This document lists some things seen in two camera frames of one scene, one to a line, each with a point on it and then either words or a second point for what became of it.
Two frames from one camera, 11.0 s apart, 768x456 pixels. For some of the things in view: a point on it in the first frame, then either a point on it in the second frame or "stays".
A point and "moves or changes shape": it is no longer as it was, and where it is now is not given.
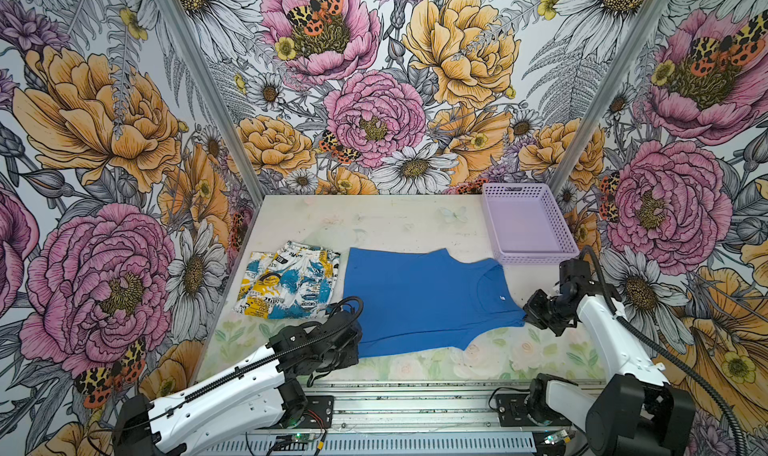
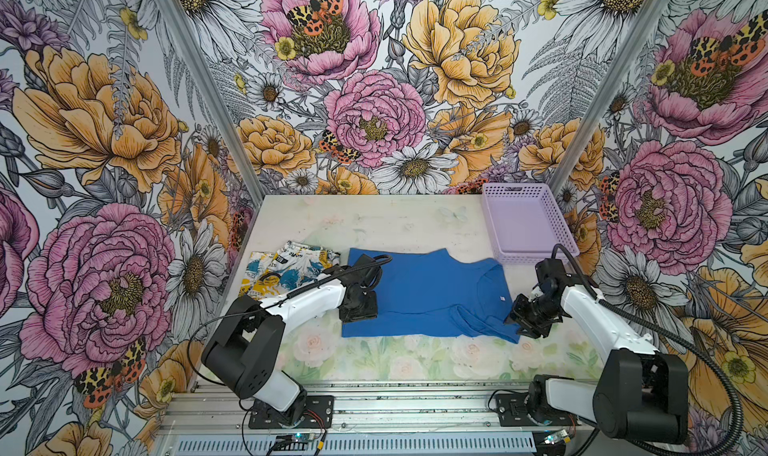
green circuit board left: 303,437 stays
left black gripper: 350,359 -> 369,313
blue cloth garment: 417,300 moves or changes shape
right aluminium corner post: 638,34 stays
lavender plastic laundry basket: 528,225 stays
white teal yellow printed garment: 292,281 stays
